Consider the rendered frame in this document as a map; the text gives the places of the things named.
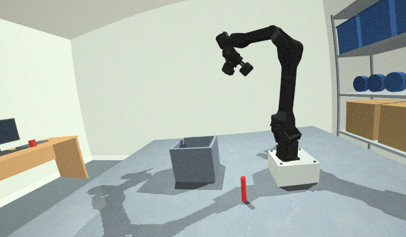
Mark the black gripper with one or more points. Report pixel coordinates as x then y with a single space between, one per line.
246 67

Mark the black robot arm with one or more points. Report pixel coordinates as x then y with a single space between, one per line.
289 53

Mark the red peg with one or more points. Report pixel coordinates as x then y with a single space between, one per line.
243 189

